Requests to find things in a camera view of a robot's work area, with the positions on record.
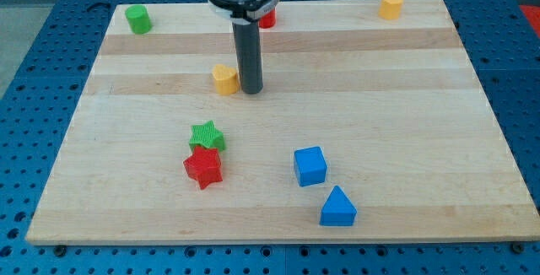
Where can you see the blue triangle block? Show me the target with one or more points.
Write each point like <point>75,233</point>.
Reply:
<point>338,210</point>

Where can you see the yellow hexagon block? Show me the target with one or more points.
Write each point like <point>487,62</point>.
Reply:
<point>390,9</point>

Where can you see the blue cube block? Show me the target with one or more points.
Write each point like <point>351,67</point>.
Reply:
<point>310,166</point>

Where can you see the red star block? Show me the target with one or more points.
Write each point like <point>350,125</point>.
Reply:
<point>204,166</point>

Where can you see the green star block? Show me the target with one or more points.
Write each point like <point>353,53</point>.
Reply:
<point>207,135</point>

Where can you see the red block behind rod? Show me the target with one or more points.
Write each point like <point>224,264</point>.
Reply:
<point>268,20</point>

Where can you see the yellow heart block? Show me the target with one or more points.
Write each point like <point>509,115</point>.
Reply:
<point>225,79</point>

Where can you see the green cylinder block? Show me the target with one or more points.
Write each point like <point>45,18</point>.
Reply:
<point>138,19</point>

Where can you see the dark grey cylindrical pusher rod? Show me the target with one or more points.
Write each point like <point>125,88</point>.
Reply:
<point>248,53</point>

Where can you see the wooden board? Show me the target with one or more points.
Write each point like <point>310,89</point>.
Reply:
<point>395,106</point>

